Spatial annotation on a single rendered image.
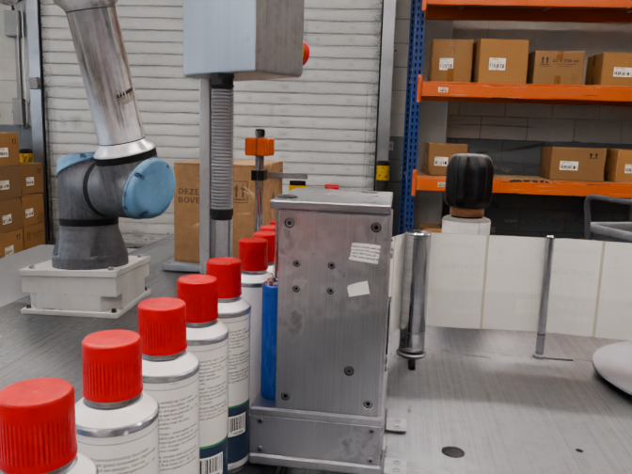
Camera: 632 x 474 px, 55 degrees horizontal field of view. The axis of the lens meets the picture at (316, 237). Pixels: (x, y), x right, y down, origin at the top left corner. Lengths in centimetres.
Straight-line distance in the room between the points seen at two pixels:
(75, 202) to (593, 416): 98
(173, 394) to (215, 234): 61
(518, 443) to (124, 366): 48
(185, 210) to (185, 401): 125
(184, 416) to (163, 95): 528
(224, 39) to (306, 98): 451
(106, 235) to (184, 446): 89
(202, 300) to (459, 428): 37
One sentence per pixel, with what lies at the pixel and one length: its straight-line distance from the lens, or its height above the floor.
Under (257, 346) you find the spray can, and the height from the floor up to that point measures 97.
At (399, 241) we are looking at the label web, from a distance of 89.
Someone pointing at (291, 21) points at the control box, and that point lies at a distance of 92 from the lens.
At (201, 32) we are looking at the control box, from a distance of 96.
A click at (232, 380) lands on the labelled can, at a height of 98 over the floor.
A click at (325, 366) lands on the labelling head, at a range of 58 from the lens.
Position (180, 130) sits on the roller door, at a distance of 562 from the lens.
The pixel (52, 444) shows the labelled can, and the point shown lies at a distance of 31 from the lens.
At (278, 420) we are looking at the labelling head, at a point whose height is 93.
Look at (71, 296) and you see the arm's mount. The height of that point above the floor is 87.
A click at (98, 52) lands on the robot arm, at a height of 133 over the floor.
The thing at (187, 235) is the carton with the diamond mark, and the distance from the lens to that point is 168.
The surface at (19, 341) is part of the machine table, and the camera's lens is 120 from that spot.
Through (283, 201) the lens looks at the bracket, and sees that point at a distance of 55.
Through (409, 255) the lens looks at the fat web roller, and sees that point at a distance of 89.
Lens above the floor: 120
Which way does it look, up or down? 10 degrees down
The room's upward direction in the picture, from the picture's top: 2 degrees clockwise
